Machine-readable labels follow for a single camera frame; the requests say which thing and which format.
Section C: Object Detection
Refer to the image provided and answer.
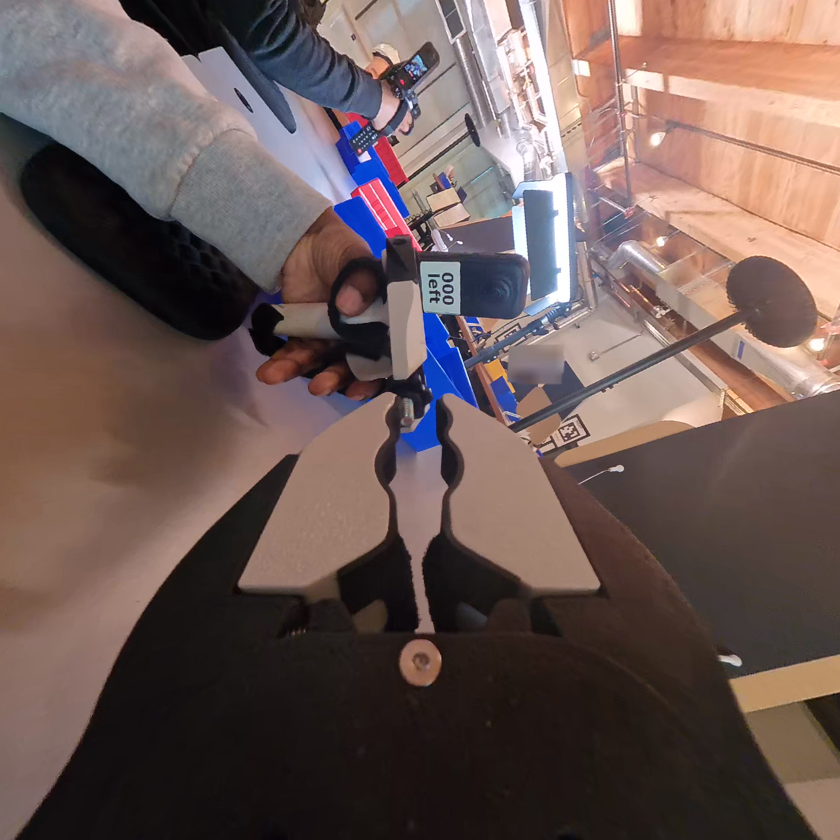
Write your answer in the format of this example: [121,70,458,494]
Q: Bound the white light panel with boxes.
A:
[511,172,580,317]

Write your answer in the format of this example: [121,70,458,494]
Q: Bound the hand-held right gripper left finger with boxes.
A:
[238,392,401,596]

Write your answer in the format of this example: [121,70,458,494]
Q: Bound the black stand with round head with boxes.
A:
[511,256,819,434]

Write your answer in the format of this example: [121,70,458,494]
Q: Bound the small blue bin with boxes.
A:
[336,125,401,194]

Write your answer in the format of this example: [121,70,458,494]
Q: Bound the black jacket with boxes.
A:
[121,0,386,120]

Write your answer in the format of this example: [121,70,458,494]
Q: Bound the black background camera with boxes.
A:
[399,41,441,88]

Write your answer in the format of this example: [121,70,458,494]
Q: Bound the person's left hand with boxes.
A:
[256,210,389,401]

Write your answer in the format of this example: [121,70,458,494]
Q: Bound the black light stand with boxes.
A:
[462,298,581,370]

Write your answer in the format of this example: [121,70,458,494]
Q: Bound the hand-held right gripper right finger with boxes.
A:
[433,394,601,598]

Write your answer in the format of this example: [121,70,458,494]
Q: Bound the grey desk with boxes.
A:
[0,49,840,840]

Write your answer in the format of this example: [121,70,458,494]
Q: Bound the black knob screw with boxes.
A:
[392,379,435,431]

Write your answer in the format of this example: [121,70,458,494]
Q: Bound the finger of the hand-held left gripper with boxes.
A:
[346,354,395,383]
[387,281,429,380]

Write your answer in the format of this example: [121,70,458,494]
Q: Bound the red plastic bin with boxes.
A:
[351,179,422,249]

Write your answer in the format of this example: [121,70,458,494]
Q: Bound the small red bin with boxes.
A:
[344,112,409,183]

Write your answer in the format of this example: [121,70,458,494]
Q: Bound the cardboard box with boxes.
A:
[427,187,471,225]

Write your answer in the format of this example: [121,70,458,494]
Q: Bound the person's left forearm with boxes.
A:
[0,0,333,294]

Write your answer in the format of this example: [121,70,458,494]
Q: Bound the black floor lamp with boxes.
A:
[406,113,482,182]

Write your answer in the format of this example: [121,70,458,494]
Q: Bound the black wheel-shaped object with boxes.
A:
[20,143,261,342]

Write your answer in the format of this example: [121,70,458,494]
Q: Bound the silver air duct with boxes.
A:
[613,239,840,399]

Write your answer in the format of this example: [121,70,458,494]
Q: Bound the blue plastic bin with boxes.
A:
[333,200,480,452]

